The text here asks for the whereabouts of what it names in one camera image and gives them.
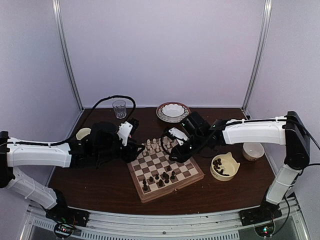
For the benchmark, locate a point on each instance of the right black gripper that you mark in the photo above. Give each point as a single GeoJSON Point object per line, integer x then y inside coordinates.
{"type": "Point", "coordinates": [177, 152]}

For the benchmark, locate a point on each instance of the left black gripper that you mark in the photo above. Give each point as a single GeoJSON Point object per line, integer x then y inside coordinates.
{"type": "Point", "coordinates": [131, 154]}

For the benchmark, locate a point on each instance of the tall dark chess piece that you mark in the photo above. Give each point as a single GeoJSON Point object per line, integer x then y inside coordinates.
{"type": "Point", "coordinates": [166, 179]}

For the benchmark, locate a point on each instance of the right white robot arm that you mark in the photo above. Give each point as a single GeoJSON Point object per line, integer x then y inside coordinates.
{"type": "Point", "coordinates": [285, 138]}

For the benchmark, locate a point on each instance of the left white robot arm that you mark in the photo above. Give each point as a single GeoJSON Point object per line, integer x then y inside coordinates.
{"type": "Point", "coordinates": [15, 153]}

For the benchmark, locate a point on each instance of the white chess piece tall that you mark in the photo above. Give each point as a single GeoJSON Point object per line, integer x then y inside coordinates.
{"type": "Point", "coordinates": [149, 147]}

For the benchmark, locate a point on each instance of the black pawn on board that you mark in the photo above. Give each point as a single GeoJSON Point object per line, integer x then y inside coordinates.
{"type": "Point", "coordinates": [145, 182]}

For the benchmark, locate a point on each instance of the wooden chess board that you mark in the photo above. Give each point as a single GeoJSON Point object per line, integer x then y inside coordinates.
{"type": "Point", "coordinates": [154, 161]}

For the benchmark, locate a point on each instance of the cream ceramic mug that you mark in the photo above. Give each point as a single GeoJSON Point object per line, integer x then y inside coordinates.
{"type": "Point", "coordinates": [83, 132]}

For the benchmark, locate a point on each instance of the cream cat-ear bowl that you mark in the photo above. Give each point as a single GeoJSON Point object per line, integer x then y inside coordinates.
{"type": "Point", "coordinates": [224, 167]}

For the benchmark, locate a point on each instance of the white scalloped bowl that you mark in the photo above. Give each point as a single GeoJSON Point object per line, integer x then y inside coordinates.
{"type": "Point", "coordinates": [173, 110]}

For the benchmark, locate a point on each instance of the clear drinking glass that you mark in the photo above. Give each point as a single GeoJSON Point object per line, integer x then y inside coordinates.
{"type": "Point", "coordinates": [119, 107]}

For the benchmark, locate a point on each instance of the patterned ceramic plate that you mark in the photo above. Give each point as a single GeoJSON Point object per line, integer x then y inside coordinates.
{"type": "Point", "coordinates": [167, 119]}

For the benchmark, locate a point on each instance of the small white cup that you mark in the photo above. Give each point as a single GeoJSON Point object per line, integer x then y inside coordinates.
{"type": "Point", "coordinates": [252, 151]}

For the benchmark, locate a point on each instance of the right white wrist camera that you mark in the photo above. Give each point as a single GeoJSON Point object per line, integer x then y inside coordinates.
{"type": "Point", "coordinates": [178, 135]}

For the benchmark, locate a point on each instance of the left aluminium frame post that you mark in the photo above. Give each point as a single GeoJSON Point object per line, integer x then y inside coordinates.
{"type": "Point", "coordinates": [56, 4]}

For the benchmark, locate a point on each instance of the aluminium frame post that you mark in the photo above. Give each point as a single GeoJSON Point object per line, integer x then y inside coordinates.
{"type": "Point", "coordinates": [56, 4]}
{"type": "Point", "coordinates": [263, 35]}

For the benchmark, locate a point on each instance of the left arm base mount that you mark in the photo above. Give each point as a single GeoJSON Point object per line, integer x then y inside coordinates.
{"type": "Point", "coordinates": [62, 213]}

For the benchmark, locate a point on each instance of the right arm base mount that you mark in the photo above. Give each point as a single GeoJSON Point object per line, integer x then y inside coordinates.
{"type": "Point", "coordinates": [266, 211]}

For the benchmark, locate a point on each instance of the right aluminium frame post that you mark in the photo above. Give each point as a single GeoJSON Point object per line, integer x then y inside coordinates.
{"type": "Point", "coordinates": [263, 35]}

